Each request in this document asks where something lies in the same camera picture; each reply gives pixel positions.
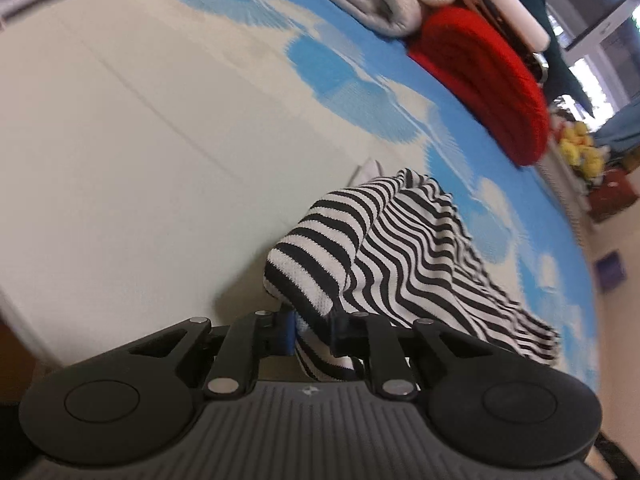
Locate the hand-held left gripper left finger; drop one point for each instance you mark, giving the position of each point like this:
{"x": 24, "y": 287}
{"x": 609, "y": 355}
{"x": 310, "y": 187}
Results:
{"x": 288, "y": 334}

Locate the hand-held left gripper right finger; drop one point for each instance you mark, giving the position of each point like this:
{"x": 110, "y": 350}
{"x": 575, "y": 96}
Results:
{"x": 345, "y": 332}

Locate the black white striped shirt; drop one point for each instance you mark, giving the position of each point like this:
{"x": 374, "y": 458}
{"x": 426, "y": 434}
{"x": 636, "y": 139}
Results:
{"x": 415, "y": 260}

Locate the blue cloud print blanket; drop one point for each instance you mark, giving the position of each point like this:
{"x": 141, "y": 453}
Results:
{"x": 125, "y": 135}

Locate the folded red cloth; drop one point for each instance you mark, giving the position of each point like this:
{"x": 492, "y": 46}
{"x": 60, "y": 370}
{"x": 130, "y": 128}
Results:
{"x": 490, "y": 85}

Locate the red box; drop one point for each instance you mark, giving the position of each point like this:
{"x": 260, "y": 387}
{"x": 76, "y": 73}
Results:
{"x": 611, "y": 195}

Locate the yellow plush toys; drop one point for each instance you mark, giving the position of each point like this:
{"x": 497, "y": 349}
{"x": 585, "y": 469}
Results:
{"x": 582, "y": 147}

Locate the teal cloth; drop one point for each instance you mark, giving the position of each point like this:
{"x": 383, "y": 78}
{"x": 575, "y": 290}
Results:
{"x": 560, "y": 70}

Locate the white rolled sheet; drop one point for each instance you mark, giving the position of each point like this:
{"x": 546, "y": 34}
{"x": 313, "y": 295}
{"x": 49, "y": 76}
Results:
{"x": 515, "y": 5}

